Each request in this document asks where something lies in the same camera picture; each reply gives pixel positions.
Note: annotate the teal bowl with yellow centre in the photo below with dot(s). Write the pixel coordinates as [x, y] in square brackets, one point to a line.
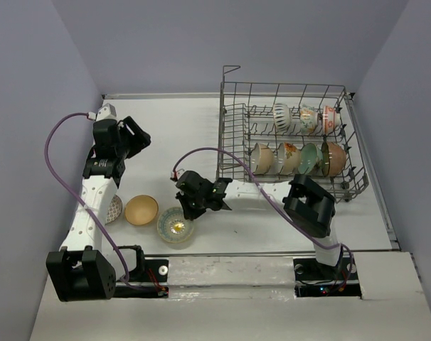
[173, 227]

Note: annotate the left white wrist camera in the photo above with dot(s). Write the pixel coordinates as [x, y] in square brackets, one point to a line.
[106, 111]

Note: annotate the grey wire dish rack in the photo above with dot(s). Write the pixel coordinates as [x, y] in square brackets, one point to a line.
[246, 118]

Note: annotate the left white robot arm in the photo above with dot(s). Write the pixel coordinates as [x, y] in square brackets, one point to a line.
[78, 270]

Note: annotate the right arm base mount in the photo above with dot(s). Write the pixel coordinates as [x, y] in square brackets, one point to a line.
[315, 280]

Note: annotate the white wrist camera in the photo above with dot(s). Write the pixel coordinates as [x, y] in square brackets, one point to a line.
[176, 174]
[106, 111]

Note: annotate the small patterned bowl under arm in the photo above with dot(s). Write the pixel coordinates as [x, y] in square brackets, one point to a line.
[114, 209]

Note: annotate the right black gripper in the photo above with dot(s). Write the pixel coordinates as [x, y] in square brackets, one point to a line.
[190, 212]

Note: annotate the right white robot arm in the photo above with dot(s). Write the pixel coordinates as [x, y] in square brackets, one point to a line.
[302, 202]

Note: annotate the mint green bowl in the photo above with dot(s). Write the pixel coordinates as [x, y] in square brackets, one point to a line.
[311, 160]

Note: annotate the leaf and flower pattern bowl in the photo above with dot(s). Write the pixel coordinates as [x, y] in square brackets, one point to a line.
[308, 118]

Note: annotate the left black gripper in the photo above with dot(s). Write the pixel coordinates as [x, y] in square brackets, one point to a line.
[139, 140]

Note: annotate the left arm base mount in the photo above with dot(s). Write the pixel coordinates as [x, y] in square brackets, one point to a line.
[148, 276]

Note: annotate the orange coral pattern bowl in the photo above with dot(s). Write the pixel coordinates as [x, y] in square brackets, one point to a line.
[331, 120]

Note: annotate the brown glazed bowl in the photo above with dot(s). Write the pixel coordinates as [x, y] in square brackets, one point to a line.
[334, 159]

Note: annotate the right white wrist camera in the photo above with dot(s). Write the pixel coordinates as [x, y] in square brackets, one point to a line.
[176, 174]

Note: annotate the tan orange bowl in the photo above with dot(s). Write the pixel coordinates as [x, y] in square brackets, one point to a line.
[141, 210]

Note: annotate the plain white bowl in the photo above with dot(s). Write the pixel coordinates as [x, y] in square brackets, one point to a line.
[288, 158]

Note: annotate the white bowl with patterned outside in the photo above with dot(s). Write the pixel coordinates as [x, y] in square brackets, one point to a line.
[281, 116]

